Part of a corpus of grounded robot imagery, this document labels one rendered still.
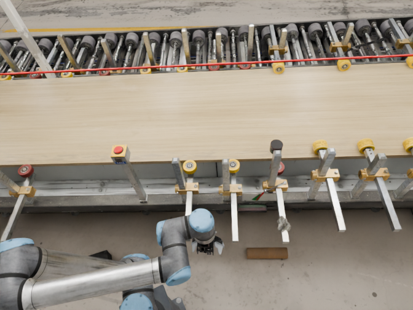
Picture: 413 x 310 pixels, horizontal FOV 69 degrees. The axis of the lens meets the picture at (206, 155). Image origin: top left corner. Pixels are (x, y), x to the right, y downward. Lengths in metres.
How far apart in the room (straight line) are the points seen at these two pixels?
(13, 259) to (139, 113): 1.19
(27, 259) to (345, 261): 2.08
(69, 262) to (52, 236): 1.54
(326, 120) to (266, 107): 0.38
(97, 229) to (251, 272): 1.31
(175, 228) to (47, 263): 0.49
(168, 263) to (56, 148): 1.25
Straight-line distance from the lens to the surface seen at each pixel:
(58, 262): 1.34
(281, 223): 1.62
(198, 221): 1.13
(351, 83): 2.31
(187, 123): 1.94
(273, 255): 2.40
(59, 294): 1.17
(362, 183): 1.83
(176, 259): 1.11
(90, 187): 2.19
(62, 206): 2.11
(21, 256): 1.27
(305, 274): 2.48
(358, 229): 2.71
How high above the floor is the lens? 2.35
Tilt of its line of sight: 55 degrees down
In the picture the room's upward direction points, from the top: 7 degrees counter-clockwise
